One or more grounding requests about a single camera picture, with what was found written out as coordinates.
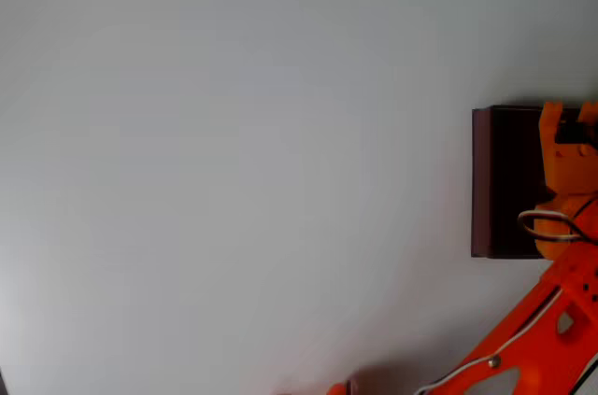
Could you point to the orange robot base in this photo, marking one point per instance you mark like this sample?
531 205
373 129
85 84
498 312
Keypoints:
343 389

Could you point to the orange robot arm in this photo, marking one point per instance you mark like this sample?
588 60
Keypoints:
537 348

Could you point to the dark maroon open box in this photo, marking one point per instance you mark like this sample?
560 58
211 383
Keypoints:
509 180

